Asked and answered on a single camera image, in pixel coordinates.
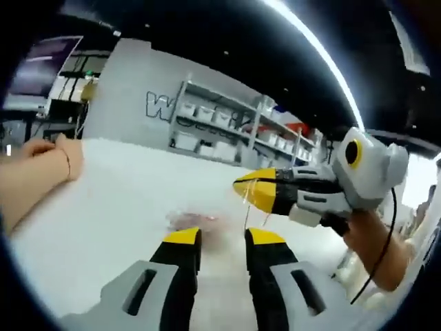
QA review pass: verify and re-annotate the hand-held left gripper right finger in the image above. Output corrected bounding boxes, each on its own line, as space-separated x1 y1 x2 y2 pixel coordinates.
245 227 382 331

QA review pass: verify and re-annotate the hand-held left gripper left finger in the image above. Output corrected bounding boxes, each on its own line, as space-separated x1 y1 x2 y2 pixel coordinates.
60 226 203 331

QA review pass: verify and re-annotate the clear resealable bag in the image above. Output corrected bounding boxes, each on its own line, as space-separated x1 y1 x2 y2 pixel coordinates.
165 179 276 242

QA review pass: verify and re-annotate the brown paper bag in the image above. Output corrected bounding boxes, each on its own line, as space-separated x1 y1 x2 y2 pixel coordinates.
81 78 101 101

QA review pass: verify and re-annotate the person's right hand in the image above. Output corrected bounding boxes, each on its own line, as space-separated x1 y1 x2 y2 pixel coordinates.
345 208 391 259

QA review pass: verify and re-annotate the grey metal shelf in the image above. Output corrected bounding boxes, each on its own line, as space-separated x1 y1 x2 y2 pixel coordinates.
168 79 325 168

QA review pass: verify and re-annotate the row of white storage bins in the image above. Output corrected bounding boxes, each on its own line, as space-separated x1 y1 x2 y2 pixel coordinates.
174 101 321 163

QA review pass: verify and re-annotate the ceiling light strip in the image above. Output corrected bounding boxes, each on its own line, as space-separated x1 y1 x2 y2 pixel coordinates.
260 0 366 130

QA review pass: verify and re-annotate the black equipment box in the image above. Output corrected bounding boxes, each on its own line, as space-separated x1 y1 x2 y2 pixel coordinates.
48 99 85 122

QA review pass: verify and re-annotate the dark monitor screen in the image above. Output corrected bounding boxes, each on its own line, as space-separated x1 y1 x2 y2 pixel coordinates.
5 35 83 110

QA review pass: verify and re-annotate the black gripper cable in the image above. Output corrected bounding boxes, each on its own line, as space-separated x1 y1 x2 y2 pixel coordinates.
349 189 398 306

